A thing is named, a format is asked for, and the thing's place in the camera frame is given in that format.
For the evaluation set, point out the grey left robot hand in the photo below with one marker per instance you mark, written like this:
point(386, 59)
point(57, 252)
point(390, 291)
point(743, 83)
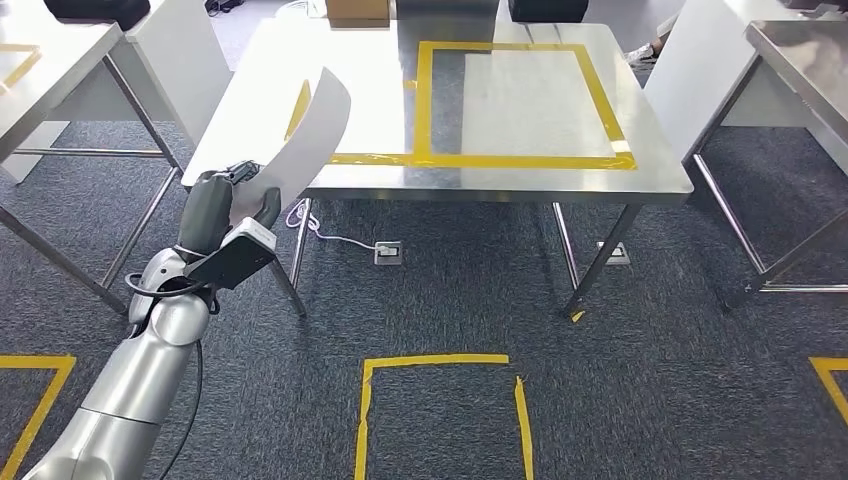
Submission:
point(202, 212)

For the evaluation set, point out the white curved plastic part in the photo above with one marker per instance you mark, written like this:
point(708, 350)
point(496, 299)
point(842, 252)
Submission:
point(305, 139)

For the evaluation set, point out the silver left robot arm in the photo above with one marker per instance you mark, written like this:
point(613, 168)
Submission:
point(132, 397)

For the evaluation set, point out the stainless steel workbench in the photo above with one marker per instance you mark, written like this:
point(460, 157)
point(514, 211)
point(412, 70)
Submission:
point(530, 99)

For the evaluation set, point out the white desk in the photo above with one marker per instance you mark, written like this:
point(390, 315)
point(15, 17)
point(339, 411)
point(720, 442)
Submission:
point(172, 73)
point(715, 73)

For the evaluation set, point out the stainless steel table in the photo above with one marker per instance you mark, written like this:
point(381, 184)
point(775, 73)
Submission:
point(73, 79)
point(802, 66)

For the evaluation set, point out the metal floor socket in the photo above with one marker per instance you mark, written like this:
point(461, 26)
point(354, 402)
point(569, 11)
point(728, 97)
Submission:
point(619, 255)
point(388, 253)

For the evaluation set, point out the black zip case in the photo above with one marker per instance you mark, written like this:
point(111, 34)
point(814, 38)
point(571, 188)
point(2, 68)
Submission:
point(96, 12)

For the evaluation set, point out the brown cardboard box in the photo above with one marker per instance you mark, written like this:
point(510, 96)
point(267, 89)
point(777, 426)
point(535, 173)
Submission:
point(358, 10)

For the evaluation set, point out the grey laptop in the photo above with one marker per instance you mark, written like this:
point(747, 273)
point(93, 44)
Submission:
point(447, 8)

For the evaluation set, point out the person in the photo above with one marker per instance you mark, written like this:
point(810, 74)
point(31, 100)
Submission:
point(641, 53)

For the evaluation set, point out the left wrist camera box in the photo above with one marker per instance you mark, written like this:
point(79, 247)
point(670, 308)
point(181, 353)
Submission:
point(232, 262)

